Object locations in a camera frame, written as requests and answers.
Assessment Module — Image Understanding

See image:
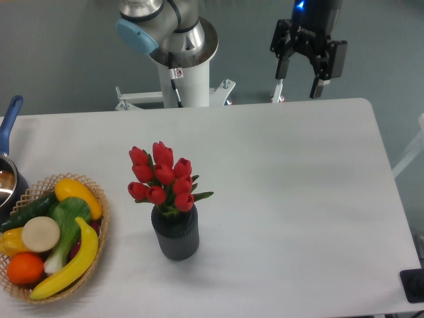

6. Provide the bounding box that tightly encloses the woven wicker basket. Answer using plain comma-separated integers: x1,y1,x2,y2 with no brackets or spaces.
1,172,109,304

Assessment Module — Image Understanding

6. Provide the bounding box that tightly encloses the orange fruit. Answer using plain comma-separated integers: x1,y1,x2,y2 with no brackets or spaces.
7,252,44,285

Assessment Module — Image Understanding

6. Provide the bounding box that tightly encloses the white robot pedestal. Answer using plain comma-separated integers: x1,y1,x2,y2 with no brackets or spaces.
115,61,236,111

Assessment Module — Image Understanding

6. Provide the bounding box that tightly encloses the black cable on pedestal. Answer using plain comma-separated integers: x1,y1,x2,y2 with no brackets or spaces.
166,51,184,109

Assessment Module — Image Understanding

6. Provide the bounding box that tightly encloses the yellow banana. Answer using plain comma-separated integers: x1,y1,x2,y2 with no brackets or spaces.
29,217,99,300

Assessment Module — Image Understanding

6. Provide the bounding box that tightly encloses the green cucumber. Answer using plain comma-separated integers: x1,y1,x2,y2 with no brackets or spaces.
1,192,58,233

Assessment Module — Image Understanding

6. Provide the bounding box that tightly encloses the red tulip bouquet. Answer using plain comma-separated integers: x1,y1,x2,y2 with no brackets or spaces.
127,141,213,223

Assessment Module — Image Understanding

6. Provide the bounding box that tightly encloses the yellow squash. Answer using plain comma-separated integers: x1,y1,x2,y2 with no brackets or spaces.
54,178,103,220

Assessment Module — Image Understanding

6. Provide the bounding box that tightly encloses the yellow bell pepper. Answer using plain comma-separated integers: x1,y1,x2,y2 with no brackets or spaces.
1,227,30,257

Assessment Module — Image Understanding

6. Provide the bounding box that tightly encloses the dark grey ribbed vase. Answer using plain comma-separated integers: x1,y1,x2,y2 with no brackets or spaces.
151,205,199,261

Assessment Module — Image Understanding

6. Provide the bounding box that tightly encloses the black device at edge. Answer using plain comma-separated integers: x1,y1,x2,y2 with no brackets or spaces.
399,268,424,303

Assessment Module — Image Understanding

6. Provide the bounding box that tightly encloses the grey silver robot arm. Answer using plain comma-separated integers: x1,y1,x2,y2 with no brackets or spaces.
116,1,348,107

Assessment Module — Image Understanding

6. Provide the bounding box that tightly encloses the white frame at right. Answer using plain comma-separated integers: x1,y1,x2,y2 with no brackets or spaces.
392,114,423,178

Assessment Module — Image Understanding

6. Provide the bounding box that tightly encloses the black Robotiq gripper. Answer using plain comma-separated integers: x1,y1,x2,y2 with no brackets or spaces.
270,0,348,99

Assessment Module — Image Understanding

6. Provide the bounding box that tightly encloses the green bok choy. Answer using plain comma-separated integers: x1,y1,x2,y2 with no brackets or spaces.
44,197,91,275

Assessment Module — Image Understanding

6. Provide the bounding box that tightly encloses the beige round slice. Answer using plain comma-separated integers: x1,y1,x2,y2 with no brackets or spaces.
21,217,60,252

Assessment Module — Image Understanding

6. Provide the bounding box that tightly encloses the blue handled saucepan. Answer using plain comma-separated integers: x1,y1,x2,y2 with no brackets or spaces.
1,95,28,223

